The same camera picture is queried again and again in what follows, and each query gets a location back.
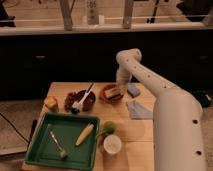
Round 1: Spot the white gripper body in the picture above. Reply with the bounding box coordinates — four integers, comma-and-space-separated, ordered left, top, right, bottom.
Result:
116, 68, 132, 95

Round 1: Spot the yellow corn cob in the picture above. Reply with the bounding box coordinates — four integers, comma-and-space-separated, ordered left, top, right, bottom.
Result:
75, 124, 94, 146

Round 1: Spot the red bowl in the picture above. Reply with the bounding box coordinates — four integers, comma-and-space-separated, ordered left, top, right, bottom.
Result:
99, 84, 123, 103

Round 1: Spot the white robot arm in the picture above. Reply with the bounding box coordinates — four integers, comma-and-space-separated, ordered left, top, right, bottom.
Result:
116, 48, 206, 171

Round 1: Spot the white cup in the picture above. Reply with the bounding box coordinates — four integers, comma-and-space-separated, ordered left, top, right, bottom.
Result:
103, 135, 122, 155

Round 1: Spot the dark brown bowl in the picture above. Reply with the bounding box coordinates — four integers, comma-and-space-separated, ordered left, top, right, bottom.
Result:
75, 90, 96, 111

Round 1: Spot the metal fork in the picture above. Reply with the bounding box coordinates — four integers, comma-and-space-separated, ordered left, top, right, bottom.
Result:
50, 130, 67, 160

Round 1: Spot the tan eraser block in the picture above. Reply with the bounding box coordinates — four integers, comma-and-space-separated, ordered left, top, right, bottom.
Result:
105, 88, 120, 99

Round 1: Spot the black device on floor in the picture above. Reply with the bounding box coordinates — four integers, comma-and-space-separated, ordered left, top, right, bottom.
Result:
197, 92, 212, 108

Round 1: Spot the brown grape cluster toy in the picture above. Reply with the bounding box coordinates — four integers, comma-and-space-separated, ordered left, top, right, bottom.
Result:
64, 92, 77, 112

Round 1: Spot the black cable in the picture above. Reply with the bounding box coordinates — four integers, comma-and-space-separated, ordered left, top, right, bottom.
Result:
0, 112, 31, 145

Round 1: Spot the green plastic tray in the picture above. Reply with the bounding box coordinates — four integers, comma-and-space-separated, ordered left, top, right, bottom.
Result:
25, 113, 100, 171

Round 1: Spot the blue sponge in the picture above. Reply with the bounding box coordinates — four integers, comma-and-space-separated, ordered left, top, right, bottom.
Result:
127, 83, 140, 98

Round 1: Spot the light blue cloth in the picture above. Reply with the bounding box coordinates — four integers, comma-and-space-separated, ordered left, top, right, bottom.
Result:
126, 100, 153, 120

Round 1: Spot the green pear toy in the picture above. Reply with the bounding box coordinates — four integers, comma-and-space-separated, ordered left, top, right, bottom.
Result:
97, 121, 116, 137

